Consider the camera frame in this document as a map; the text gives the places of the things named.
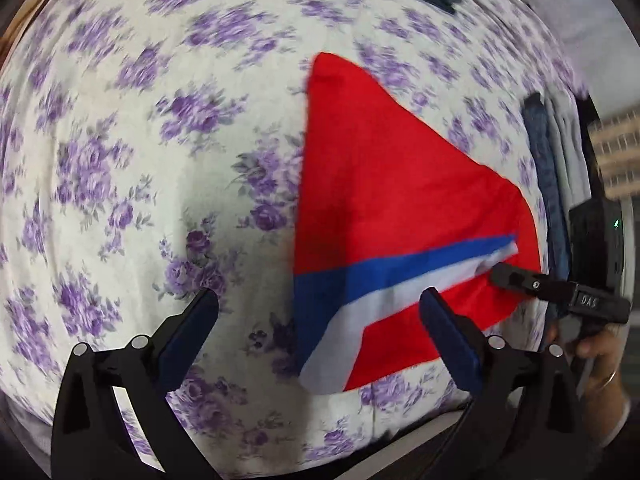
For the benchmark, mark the beige building facade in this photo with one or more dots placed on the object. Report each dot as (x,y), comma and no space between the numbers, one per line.
(617,155)

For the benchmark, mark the person's right hand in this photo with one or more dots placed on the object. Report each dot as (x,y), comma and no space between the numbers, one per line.
(602,350)

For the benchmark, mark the wooden headboard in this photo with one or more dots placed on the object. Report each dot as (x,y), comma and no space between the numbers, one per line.
(20,30)

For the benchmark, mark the thin gold bangle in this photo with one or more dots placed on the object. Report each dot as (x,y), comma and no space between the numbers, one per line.
(611,377)

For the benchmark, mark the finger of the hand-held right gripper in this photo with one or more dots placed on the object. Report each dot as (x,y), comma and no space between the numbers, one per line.
(525,280)

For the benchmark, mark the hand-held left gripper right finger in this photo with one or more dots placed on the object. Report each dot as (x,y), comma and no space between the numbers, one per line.
(450,340)

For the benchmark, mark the person's right forearm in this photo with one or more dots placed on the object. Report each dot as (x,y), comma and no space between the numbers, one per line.
(617,402)

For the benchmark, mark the dark blue folded cloth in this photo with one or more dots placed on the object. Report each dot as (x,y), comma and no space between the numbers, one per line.
(545,175)

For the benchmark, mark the purple floral bedsheet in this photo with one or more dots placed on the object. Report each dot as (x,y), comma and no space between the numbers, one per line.
(150,160)

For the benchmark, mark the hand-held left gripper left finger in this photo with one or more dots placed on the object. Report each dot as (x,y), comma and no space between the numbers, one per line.
(185,335)

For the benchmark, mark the grey folded cloth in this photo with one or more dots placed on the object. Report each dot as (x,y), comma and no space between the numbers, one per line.
(570,150)

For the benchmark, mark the red pants with blue white stripes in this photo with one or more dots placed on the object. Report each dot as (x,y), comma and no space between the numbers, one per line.
(390,185)

